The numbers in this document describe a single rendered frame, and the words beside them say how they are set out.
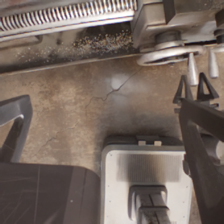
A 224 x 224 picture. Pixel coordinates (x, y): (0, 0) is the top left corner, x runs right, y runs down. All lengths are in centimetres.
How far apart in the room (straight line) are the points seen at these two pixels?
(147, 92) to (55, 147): 71
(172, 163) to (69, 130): 68
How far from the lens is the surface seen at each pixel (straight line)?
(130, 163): 112
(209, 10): 50
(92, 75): 131
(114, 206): 122
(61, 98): 134
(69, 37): 94
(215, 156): 52
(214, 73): 53
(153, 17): 54
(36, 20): 64
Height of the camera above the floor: 130
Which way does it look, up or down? 84 degrees down
